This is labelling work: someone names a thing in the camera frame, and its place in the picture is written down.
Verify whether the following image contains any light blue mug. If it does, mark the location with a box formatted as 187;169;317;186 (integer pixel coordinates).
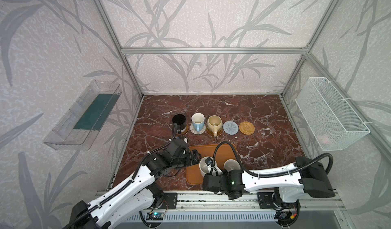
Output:
191;113;205;131

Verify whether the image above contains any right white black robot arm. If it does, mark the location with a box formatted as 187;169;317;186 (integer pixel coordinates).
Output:
202;141;335;203

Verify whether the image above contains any black mug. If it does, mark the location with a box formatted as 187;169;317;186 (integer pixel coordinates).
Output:
172;114;187;134

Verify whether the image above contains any clear plastic wall bin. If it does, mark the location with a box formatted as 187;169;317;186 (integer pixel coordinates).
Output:
43;80;122;151

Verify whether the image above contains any white wire mesh basket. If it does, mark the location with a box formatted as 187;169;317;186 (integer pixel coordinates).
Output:
295;77;371;151

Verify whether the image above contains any aluminium front rail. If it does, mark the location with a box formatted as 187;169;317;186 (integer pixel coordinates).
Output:
88;190;346;213

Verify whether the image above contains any right controller with wires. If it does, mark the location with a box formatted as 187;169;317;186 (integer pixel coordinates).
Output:
275;211;297;222

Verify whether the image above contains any green circuit board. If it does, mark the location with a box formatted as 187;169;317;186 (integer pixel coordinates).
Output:
146;212;165;221

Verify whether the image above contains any aluminium cage frame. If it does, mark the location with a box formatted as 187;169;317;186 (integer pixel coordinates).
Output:
85;0;391;159

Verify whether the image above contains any white woven round coaster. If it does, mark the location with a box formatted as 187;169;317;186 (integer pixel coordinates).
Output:
190;124;206;135

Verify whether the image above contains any brown rectangular tray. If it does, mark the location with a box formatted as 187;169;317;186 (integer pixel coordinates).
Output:
186;144;236;185

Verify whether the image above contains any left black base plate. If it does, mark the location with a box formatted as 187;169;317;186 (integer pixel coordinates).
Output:
151;192;178;210

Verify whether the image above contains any white lilac-handled mug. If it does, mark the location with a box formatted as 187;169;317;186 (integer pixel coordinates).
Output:
224;159;241;172

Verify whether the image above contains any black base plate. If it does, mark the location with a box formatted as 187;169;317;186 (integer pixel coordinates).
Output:
151;192;178;210
257;190;300;211

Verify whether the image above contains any tan rattan coaster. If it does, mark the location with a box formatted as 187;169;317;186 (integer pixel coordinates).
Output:
239;121;256;135

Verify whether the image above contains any beige mug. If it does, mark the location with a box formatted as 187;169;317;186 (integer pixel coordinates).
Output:
206;116;223;135

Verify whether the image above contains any pink object in basket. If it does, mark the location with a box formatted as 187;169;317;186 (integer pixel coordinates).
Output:
317;134;332;145

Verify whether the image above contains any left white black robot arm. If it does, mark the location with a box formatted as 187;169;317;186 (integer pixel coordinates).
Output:
65;124;201;229

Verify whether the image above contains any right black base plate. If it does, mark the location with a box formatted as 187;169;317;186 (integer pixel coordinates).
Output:
257;190;300;211

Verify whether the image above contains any grey blue woven coaster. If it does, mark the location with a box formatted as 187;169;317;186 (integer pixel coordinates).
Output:
223;121;239;135

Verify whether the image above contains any brown wooden coaster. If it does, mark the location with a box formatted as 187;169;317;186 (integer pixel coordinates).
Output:
176;125;189;136
206;127;223;137

